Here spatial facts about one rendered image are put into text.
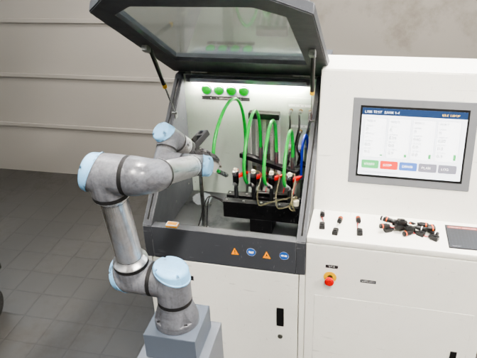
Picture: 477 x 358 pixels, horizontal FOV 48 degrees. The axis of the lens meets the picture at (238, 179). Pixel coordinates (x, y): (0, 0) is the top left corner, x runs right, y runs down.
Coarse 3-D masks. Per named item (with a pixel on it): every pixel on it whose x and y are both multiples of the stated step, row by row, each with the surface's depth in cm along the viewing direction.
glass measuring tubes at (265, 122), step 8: (248, 112) 247; (264, 112) 246; (272, 112) 246; (256, 120) 251; (264, 120) 250; (256, 128) 253; (264, 128) 252; (272, 128) 251; (256, 136) 255; (264, 136) 254; (272, 136) 253; (256, 144) 257; (264, 144) 256; (272, 144) 254; (256, 152) 258; (272, 152) 256; (272, 160) 258; (256, 168) 263; (272, 168) 260
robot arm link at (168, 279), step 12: (156, 264) 173; (168, 264) 173; (180, 264) 174; (156, 276) 170; (168, 276) 169; (180, 276) 170; (156, 288) 172; (168, 288) 170; (180, 288) 171; (168, 300) 172; (180, 300) 173
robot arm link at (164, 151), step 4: (160, 144) 190; (164, 144) 190; (156, 148) 191; (160, 148) 190; (164, 148) 189; (168, 148) 190; (172, 148) 191; (156, 152) 190; (160, 152) 189; (164, 152) 189; (168, 152) 189; (172, 152) 190; (176, 152) 193; (156, 156) 189; (160, 156) 188; (164, 156) 188; (168, 156) 188; (172, 156) 188; (176, 156) 187
